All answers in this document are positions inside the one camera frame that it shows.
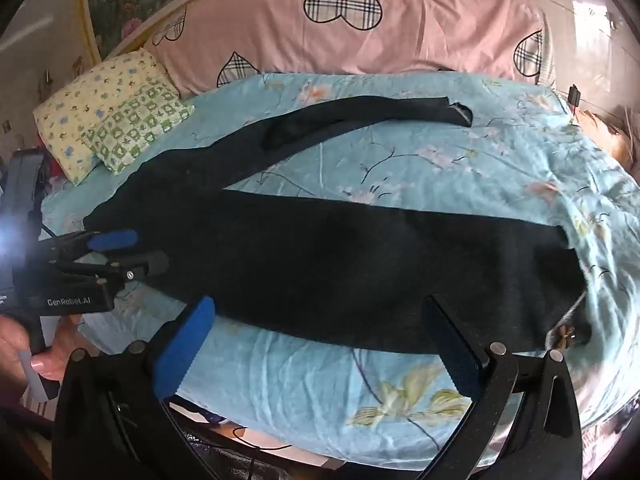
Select person's left hand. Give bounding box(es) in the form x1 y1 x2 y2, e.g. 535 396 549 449
1 315 82 391

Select light blue floral bedsheet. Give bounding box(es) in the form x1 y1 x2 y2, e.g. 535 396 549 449
43 73 639 470

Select pink heart-pattern quilt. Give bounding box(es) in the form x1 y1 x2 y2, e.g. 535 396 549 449
145 0 554 96

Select black pants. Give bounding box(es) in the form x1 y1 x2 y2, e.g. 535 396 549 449
84 96 592 354

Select green checkered pillow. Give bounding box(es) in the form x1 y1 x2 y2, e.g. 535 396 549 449
81 80 195 174

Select yellow cartoon pillow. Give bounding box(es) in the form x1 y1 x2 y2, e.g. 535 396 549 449
32 48 176 185

